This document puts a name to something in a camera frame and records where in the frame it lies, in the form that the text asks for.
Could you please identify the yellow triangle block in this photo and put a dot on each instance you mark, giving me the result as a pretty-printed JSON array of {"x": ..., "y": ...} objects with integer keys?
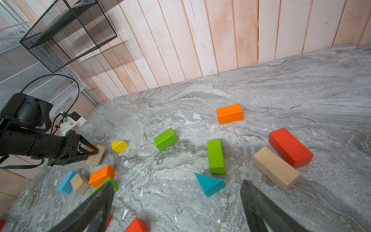
[{"x": 118, "y": 146}]

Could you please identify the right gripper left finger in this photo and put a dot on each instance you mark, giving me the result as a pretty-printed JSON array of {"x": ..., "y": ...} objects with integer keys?
[{"x": 91, "y": 215}]

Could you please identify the red block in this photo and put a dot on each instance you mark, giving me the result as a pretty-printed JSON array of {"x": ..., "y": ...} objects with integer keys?
[
  {"x": 290, "y": 148},
  {"x": 108, "y": 221},
  {"x": 137, "y": 225}
]

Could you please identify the small natural wood block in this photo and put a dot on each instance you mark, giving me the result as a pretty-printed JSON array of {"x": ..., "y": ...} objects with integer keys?
[{"x": 80, "y": 184}]

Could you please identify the upright green block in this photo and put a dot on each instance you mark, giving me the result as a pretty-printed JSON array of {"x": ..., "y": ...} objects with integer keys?
[{"x": 215, "y": 157}]

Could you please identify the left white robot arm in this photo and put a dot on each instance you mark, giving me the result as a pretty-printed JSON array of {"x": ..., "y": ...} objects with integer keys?
[{"x": 25, "y": 123}]

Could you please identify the far orange block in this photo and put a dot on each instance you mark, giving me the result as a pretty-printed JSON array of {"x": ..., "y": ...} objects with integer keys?
[{"x": 229, "y": 114}]

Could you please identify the middle orange block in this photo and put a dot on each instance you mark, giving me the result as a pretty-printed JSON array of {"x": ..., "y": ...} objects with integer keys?
[{"x": 99, "y": 176}]

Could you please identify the light blue block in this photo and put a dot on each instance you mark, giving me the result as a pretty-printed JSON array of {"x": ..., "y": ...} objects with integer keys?
[{"x": 65, "y": 186}]

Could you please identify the black wire mesh basket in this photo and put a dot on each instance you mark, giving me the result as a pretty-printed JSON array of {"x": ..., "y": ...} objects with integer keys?
[{"x": 67, "y": 31}]

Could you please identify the teal triangle block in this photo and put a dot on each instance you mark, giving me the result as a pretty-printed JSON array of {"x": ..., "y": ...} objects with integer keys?
[{"x": 210, "y": 185}]

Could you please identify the long natural wood block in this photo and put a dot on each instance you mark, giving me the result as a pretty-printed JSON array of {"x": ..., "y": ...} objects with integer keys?
[{"x": 95, "y": 160}]

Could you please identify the red block beside green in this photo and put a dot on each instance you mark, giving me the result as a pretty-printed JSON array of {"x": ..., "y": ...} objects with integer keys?
[{"x": 108, "y": 221}]

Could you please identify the right natural wood block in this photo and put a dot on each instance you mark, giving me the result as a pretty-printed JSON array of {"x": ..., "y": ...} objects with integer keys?
[{"x": 276, "y": 169}]

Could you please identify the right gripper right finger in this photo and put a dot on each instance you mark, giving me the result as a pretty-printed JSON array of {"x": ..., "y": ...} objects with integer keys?
[{"x": 260, "y": 212}]

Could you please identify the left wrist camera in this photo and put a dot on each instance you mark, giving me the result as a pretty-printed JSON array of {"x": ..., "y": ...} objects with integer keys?
[{"x": 69, "y": 121}]

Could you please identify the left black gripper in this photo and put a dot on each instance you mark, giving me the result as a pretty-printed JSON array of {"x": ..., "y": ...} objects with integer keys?
[{"x": 61, "y": 150}]

